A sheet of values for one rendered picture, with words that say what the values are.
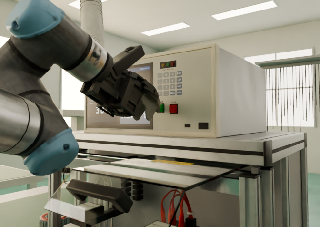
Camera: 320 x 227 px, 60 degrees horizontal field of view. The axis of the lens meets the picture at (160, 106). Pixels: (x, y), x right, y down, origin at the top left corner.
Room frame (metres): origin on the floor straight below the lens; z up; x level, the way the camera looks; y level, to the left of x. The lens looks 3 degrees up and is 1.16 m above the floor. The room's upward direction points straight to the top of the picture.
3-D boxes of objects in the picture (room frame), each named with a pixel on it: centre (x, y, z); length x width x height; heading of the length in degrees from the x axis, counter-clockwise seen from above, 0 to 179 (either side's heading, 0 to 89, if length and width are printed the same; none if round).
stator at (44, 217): (1.09, 0.40, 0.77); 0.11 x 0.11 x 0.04
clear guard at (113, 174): (0.53, 0.00, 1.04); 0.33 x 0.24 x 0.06; 144
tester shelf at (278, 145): (0.88, -0.05, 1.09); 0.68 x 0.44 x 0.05; 54
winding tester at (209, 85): (0.87, -0.06, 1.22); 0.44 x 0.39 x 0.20; 54
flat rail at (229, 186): (0.70, 0.08, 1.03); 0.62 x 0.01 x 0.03; 54
